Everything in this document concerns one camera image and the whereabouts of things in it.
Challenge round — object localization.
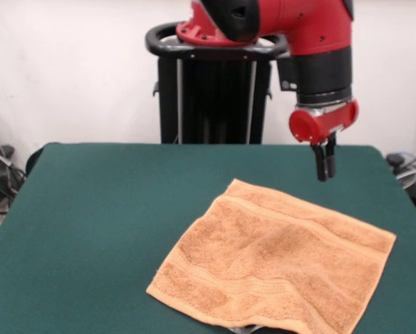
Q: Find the dark green table cloth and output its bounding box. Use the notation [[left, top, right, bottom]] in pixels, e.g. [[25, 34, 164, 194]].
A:
[[0, 141, 416, 334]]

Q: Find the small black device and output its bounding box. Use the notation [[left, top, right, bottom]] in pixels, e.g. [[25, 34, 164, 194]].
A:
[[385, 153, 407, 166]]

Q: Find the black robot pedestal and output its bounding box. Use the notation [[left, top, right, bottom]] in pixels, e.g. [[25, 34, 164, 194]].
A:
[[145, 21, 289, 145]]

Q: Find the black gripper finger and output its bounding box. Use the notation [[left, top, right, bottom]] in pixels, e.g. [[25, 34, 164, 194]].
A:
[[310, 140, 330, 183], [325, 132, 337, 180]]

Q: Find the black cable tangle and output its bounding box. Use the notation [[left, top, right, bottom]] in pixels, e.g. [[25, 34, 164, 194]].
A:
[[0, 111, 27, 244]]

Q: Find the orange terry towel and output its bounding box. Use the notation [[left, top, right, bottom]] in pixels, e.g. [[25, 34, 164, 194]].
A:
[[145, 178, 398, 334]]

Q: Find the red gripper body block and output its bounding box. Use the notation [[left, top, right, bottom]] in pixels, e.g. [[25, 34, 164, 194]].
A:
[[288, 100, 360, 143]]

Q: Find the light blue cable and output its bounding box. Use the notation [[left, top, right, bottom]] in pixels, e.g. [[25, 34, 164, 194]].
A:
[[390, 148, 416, 166]]

